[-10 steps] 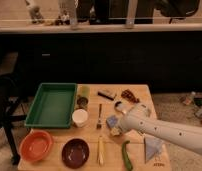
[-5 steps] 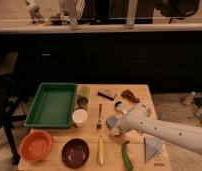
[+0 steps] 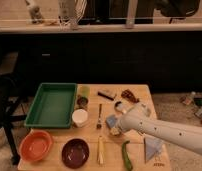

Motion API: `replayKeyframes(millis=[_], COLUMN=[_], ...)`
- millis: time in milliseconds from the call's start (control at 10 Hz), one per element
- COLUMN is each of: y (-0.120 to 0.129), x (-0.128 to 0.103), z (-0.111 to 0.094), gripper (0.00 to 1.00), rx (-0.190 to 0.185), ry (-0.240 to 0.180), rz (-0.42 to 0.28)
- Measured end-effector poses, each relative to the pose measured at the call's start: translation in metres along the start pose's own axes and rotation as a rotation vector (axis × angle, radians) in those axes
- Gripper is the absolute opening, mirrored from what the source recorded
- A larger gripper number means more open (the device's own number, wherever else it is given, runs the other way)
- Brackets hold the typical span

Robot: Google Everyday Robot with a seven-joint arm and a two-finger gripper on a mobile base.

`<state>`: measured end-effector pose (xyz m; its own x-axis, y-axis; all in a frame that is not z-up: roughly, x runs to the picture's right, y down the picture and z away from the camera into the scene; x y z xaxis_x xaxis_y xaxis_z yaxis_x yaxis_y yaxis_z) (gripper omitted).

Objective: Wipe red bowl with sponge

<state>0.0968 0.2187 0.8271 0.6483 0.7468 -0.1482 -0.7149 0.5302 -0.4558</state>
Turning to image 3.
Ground blue sponge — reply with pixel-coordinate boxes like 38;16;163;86
105;115;117;129

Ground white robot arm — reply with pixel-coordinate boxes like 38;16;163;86
114;101;202;155

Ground dark red bowl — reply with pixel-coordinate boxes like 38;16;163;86
61;138;90;169

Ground orange bowl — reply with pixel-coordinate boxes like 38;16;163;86
19;131;53;162

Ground metal fork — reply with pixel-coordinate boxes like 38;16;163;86
96;104;102;129

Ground white dish brush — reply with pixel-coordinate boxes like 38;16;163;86
114;101;127;114

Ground brown dried food piece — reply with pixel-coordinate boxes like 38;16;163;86
121;89;139;103

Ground grey folded cloth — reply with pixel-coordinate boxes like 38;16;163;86
144;137;164;162

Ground white cup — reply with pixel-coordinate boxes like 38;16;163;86
72;109;88;127

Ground black and tan eraser block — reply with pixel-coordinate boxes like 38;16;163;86
98;90;116;101

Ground green can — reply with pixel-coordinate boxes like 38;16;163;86
77;86;90;109

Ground green plastic tray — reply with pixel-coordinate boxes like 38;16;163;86
25;83;77;129

